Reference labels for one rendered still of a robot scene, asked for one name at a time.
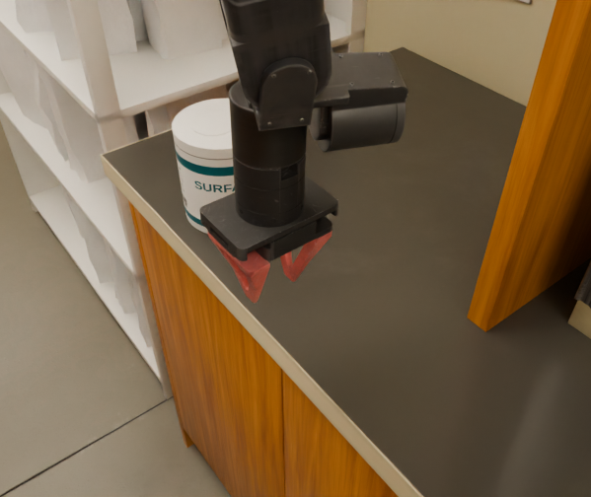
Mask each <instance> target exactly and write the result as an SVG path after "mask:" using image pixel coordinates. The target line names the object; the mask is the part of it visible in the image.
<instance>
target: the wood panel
mask: <svg viewBox="0 0 591 497"><path fill-rule="evenodd" d="M590 257H591V0H556V3H555V7H554V13H553V17H552V20H551V24H550V27H549V31H548V34H547V38H546V41H545V45H544V48H543V52H542V55H541V59H540V62H539V66H538V70H537V73H536V77H535V80H534V84H533V87H532V91H531V94H530V98H529V100H528V104H527V107H526V111H525V114H524V118H523V121H522V125H521V129H520V132H519V136H518V139H517V143H516V146H515V150H514V153H513V157H512V160H511V164H510V167H509V171H508V174H507V178H506V182H505V185H504V188H503V191H502V195H501V198H500V202H499V205H498V209H497V212H496V216H495V219H494V223H493V226H492V230H491V233H490V237H489V241H488V244H487V248H486V251H485V255H484V258H483V262H482V265H481V269H480V275H479V278H478V282H477V285H476V289H475V292H474V295H473V299H472V302H471V306H470V309H469V313H468V316H467V318H468V319H469V320H471V321H472V322H473V323H475V324H476V325H477V326H479V327H480V328H481V329H482V330H484V331H485V332H487V331H488V330H490V329H491V328H493V327H494V326H495V325H497V324H498V323H500V322H501V321H502V320H504V319H506V318H507V317H508V316H510V315H511V314H513V313H514V312H515V311H517V310H518V309H520V308H521V307H522V306H524V305H525V304H527V303H528V302H530V301H531V300H532V299H534V298H535V297H537V296H538V295H539V294H541V293H542V292H544V291H545V290H546V289H548V288H549V287H551V286H552V285H553V284H555V282H557V281H558V280H559V279H561V278H562V277H564V276H565V275H567V274H568V273H569V272H571V271H572V270H574V269H575V268H576V267H578V266H579V265H581V264H582V263H583V262H585V261H586V260H588V259H589V258H590Z"/></svg>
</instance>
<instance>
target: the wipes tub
mask: <svg viewBox="0 0 591 497"><path fill-rule="evenodd" d="M172 129H173V135H174V142H175V150H176V156H177V162H178V168H179V174H180V181H181V187H182V193H183V199H184V205H185V214H186V217H187V219H188V220H189V222H190V223H191V224H192V225H193V226H194V227H195V228H196V229H197V230H199V231H201V232H203V233H206V234H208V231H207V229H206V228H205V227H204V226H203V225H202V224H201V220H200V211H199V209H200V208H201V207H202V206H204V205H206V204H208V203H211V202H213V201H215V200H218V199H220V198H222V197H225V196H227V195H229V194H232V193H234V192H235V185H234V169H233V151H232V137H231V120H230V105H229V99H213V100H207V101H203V102H199V103H196V104H194V105H191V106H188V107H186V108H184V109H183V110H182V111H180V112H179V113H178V114H177V115H176V117H175V118H174V120H173V123H172Z"/></svg>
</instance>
